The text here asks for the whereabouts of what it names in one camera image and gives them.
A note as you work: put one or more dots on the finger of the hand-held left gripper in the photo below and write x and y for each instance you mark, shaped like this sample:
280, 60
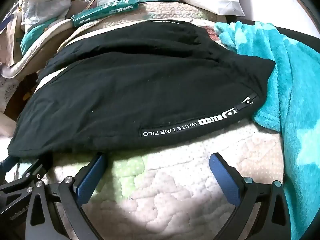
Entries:
6, 166
35, 170

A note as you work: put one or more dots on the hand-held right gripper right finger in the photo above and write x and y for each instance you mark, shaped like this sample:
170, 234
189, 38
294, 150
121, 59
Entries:
225, 177

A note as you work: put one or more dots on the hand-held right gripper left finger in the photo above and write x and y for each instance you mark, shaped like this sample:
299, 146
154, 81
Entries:
88, 180

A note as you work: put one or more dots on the black pants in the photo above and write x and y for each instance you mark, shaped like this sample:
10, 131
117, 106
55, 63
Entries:
137, 80

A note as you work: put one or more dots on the heart patterned quilt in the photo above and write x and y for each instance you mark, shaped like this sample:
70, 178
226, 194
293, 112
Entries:
162, 192

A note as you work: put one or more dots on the cream padded mat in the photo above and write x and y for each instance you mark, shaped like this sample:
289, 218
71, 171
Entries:
30, 57

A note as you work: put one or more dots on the teal fleece blanket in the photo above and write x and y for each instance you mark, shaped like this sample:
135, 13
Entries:
287, 80

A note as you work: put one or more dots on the teal cloth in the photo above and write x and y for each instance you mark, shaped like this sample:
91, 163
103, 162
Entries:
31, 38

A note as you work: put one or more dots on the clear plastic bag of clothes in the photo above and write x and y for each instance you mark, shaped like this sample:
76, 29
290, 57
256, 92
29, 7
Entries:
45, 7

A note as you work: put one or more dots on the green paper ream packet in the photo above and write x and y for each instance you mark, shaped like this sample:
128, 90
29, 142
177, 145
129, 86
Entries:
105, 11

